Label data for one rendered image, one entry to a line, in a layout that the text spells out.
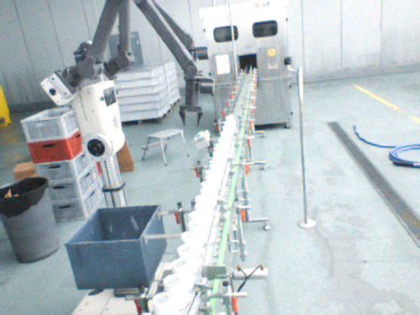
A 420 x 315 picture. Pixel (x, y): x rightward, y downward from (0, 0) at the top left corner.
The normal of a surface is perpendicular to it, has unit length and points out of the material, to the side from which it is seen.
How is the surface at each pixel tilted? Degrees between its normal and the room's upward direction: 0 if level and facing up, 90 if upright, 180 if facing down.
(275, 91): 90
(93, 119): 101
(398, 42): 90
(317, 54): 90
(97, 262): 90
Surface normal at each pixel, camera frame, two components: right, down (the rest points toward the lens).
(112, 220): -0.11, 0.33
